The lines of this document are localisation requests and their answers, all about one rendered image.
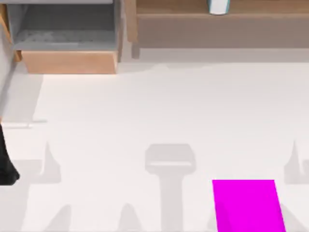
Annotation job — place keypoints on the pale wooden drawer front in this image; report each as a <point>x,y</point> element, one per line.
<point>68,61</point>

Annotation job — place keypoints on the wooden open shelf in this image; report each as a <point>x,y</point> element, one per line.
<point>217,29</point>

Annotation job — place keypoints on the white and teal cup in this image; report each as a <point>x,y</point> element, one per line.
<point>218,6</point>

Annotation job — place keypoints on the magenta flat square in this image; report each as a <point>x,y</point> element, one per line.
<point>246,205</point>

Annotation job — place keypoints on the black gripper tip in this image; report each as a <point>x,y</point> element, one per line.
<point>5,169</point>

